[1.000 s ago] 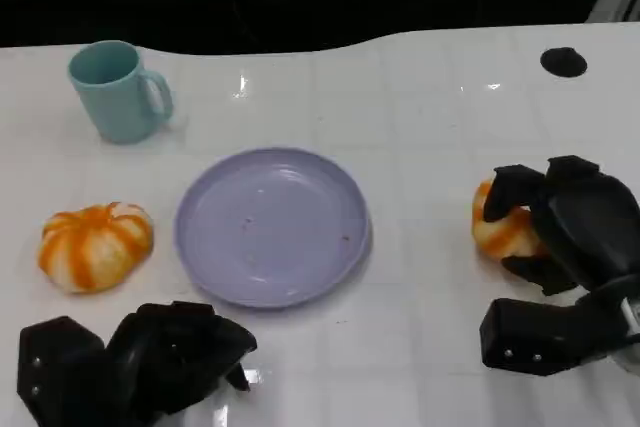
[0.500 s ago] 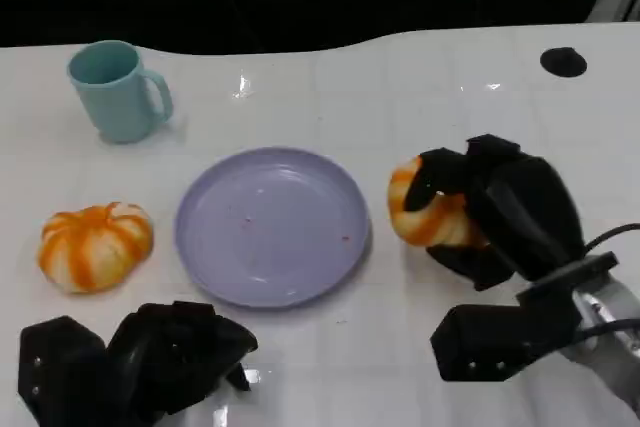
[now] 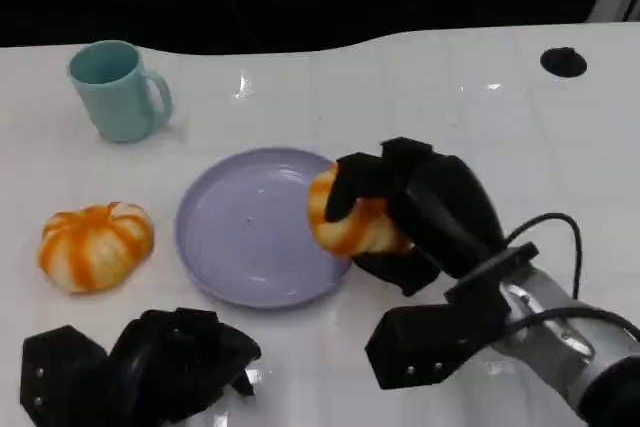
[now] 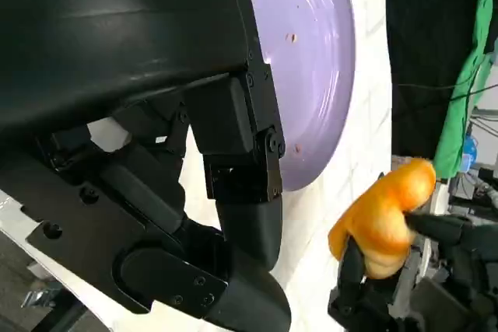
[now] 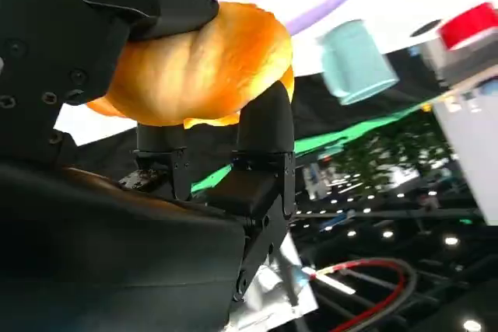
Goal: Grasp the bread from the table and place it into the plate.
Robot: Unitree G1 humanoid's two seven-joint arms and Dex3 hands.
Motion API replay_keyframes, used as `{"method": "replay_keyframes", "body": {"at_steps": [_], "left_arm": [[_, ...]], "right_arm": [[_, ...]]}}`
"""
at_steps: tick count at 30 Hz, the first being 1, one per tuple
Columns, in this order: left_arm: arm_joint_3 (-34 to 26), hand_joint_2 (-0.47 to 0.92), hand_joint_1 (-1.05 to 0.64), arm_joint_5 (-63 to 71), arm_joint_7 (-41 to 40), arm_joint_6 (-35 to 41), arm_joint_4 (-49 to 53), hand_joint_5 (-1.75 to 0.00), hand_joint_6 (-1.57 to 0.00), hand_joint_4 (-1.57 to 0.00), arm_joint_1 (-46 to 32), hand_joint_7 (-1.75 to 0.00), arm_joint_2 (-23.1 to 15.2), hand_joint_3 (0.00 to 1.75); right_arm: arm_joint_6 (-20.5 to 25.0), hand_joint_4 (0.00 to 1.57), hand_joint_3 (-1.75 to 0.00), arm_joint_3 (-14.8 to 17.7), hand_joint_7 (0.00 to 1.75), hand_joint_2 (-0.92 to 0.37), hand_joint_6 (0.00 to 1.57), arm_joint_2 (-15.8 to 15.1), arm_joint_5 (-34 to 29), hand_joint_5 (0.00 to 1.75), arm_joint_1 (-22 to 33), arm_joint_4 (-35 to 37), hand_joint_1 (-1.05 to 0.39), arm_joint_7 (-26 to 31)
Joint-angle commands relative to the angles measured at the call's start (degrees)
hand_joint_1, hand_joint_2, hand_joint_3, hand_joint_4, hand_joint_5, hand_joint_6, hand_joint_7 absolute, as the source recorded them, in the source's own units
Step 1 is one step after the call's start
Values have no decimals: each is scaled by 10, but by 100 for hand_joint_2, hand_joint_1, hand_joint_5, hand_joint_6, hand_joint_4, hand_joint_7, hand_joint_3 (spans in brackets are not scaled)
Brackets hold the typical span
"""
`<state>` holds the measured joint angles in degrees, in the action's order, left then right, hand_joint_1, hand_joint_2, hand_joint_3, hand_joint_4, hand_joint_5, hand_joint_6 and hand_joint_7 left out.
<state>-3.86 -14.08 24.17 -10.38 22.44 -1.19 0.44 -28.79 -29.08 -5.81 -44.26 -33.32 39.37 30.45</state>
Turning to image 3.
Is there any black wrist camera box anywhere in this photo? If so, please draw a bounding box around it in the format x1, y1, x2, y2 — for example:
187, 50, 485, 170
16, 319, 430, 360
19, 325, 112, 427
364, 302, 509, 391

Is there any lilac plate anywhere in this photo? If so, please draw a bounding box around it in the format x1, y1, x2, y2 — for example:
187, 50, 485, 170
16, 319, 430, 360
174, 147, 355, 310

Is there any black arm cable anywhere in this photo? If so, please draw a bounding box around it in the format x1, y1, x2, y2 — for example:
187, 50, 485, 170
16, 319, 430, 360
503, 212, 640, 344

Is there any pale green mug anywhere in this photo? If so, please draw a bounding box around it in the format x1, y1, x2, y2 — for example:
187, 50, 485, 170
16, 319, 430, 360
67, 40, 175, 144

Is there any black round table grommet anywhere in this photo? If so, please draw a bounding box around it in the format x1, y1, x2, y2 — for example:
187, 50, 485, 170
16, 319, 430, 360
540, 46, 589, 79

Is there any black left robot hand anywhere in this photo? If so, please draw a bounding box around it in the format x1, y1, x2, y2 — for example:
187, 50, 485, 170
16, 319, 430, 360
102, 306, 263, 427

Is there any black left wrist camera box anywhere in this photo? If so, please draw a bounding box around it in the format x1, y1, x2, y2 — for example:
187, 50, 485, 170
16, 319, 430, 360
19, 325, 112, 427

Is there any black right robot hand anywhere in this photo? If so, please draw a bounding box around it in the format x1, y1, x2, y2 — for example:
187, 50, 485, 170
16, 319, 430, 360
324, 136, 507, 298

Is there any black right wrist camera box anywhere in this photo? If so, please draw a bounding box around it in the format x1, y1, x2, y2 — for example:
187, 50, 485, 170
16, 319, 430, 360
364, 302, 509, 391

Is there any orange and white bread roll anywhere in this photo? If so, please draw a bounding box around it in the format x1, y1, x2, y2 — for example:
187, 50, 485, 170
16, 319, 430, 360
306, 169, 414, 258
38, 201, 155, 295

